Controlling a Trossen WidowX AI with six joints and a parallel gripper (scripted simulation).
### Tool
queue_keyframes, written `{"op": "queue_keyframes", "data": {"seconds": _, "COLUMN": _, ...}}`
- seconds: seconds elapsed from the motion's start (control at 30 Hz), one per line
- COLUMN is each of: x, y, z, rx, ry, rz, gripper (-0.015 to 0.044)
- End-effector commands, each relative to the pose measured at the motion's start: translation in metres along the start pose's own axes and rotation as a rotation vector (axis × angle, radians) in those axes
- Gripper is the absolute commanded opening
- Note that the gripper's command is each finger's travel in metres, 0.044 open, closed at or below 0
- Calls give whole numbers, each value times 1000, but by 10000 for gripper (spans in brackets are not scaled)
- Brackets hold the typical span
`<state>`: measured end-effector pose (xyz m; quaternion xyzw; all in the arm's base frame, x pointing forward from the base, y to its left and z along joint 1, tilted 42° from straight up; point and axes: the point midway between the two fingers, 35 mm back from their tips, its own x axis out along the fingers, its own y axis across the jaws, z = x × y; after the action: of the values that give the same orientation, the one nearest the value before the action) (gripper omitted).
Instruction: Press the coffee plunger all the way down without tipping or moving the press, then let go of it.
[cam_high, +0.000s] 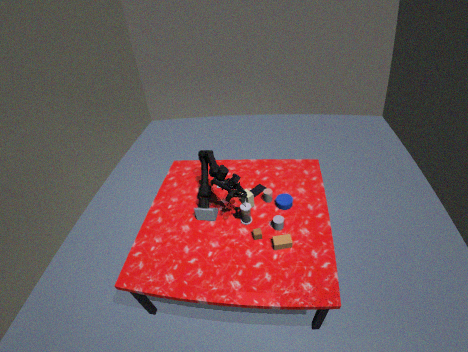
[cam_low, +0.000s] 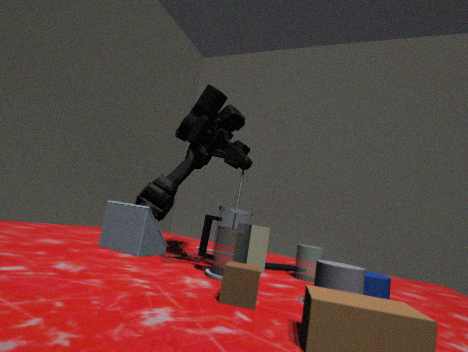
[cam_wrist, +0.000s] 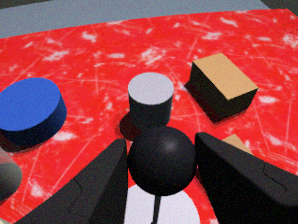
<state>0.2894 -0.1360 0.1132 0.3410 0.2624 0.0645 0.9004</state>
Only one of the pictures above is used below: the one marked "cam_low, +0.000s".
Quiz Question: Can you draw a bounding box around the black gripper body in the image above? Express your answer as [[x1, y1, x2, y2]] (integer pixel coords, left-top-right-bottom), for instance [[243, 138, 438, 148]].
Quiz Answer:
[[187, 115, 250, 155]]

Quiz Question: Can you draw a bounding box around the brown cube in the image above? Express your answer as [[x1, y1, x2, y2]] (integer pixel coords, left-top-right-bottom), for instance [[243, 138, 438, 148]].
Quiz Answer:
[[218, 261, 261, 310]]

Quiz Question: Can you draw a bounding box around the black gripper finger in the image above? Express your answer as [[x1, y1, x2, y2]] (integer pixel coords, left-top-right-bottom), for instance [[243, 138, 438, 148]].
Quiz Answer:
[[206, 128, 245, 162], [224, 140, 247, 165]]

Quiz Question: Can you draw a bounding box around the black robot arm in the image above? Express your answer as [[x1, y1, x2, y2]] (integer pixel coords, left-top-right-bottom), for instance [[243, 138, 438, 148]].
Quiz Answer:
[[135, 84, 245, 222]]

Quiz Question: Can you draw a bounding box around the brown rectangular block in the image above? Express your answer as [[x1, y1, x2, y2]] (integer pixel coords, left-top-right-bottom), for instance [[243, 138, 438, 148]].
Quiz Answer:
[[301, 284, 437, 352]]

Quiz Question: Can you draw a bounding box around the french press coffee maker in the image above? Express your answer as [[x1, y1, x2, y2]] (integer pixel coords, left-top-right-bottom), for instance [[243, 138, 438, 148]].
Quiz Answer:
[[198, 156, 253, 280]]

